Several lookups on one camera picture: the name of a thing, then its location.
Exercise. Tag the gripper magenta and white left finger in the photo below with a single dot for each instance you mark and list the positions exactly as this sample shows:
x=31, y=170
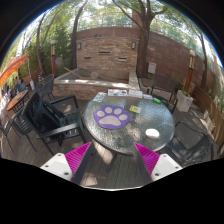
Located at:
x=70, y=166

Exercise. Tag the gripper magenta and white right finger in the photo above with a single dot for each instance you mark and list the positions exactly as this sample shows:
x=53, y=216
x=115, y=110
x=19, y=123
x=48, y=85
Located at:
x=153, y=166

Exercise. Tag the white computer mouse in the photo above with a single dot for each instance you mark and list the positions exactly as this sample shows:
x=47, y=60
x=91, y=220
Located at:
x=152, y=133

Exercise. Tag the dark metal mesh chair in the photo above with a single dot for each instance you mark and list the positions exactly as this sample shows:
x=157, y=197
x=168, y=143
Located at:
x=188, y=146

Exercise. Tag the black stacked patio chairs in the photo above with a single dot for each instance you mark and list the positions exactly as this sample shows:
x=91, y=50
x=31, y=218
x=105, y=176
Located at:
x=50, y=124

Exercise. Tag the purple paw print mousepad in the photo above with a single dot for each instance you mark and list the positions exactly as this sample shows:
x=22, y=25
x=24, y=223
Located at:
x=111, y=117

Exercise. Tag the round glass patio table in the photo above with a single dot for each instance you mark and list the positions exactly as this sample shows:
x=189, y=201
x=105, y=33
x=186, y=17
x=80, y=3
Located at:
x=120, y=141

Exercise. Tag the yellow sticky note pad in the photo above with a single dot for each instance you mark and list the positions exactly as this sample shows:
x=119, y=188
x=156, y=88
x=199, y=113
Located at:
x=135, y=109

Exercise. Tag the green marker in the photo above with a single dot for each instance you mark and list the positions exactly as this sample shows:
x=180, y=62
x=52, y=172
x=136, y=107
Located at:
x=156, y=100

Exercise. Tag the white square planter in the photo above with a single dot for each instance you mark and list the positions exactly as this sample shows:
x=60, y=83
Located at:
x=184, y=101

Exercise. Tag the small white card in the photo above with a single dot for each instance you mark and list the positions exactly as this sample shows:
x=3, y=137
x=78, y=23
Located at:
x=149, y=97

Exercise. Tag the patterned paper sheet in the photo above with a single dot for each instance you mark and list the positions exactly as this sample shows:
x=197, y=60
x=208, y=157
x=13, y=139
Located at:
x=99, y=97

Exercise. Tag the white book stack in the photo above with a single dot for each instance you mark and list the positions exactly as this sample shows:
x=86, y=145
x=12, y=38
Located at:
x=135, y=93

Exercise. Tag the dark bench chair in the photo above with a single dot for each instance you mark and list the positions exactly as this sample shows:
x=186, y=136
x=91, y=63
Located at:
x=166, y=85

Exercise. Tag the brick fountain basin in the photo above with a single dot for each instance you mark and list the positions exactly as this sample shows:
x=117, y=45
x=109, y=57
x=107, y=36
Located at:
x=85, y=89

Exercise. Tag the colourful flat box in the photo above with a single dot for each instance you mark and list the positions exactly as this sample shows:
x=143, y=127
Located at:
x=117, y=92

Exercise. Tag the round wooden side table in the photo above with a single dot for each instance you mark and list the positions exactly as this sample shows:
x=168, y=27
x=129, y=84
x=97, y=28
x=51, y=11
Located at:
x=18, y=101

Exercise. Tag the orange patio umbrella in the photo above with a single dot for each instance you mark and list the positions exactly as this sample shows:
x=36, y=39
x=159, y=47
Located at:
x=13, y=65

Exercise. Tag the wooden lamp post right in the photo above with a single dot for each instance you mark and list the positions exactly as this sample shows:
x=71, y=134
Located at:
x=190, y=70

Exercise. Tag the wooden lamp post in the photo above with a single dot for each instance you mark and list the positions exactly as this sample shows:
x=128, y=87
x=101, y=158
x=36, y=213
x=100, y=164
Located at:
x=53, y=43
x=190, y=70

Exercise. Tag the wooden lamp post left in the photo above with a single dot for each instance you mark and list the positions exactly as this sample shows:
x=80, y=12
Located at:
x=53, y=43

